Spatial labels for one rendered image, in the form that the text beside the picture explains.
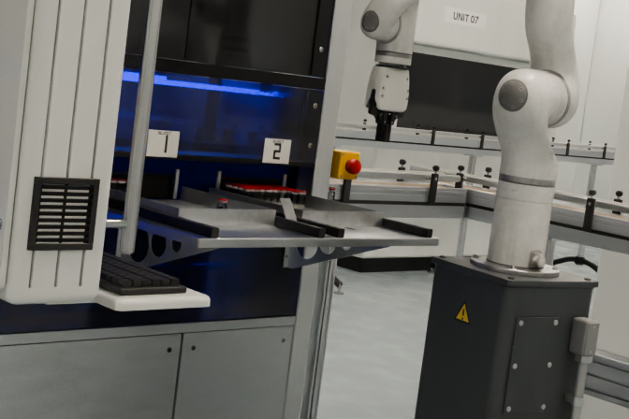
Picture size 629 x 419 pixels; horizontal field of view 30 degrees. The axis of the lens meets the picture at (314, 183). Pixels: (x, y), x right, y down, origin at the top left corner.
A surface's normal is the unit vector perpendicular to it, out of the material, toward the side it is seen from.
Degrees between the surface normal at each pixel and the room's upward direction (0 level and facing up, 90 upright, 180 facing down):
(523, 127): 128
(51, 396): 90
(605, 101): 90
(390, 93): 92
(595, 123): 90
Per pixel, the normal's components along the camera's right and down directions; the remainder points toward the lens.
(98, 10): 0.67, 0.15
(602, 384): -0.73, -0.03
